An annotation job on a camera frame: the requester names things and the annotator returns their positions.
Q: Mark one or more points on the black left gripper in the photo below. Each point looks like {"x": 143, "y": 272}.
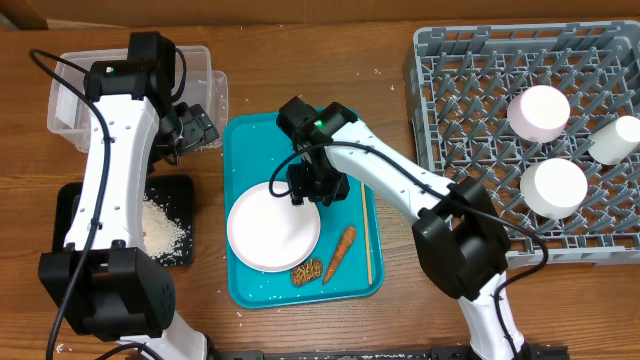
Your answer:
{"x": 199, "y": 128}

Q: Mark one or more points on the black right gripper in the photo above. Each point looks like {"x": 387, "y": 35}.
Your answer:
{"x": 301, "y": 189}

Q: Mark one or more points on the wooden chopstick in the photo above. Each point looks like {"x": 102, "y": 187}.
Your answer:
{"x": 366, "y": 234}

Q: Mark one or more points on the large white plate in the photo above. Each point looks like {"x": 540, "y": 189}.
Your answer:
{"x": 270, "y": 234}

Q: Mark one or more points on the carrot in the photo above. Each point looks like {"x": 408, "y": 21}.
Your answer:
{"x": 344, "y": 244}

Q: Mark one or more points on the pile of white rice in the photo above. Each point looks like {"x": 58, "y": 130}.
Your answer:
{"x": 165, "y": 240}

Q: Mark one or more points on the pink bowl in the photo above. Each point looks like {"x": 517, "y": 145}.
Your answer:
{"x": 539, "y": 114}

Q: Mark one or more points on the pale green saucer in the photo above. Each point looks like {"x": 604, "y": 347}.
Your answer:
{"x": 554, "y": 188}

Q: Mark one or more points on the white cup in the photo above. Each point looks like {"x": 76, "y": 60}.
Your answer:
{"x": 615, "y": 141}

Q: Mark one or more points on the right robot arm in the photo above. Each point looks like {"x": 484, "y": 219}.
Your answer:
{"x": 460, "y": 241}

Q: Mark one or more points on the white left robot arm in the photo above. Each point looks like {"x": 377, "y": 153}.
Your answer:
{"x": 129, "y": 103}

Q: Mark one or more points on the grey dishwasher rack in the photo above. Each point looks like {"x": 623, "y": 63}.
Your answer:
{"x": 459, "y": 82}

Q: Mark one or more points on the black tray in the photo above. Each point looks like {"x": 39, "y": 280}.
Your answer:
{"x": 177, "y": 191}

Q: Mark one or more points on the teal plastic tray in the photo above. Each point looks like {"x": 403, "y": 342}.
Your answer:
{"x": 254, "y": 148}

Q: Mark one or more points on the clear plastic bin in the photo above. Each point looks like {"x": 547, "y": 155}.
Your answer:
{"x": 195, "y": 75}

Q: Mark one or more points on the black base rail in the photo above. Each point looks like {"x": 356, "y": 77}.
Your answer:
{"x": 459, "y": 352}

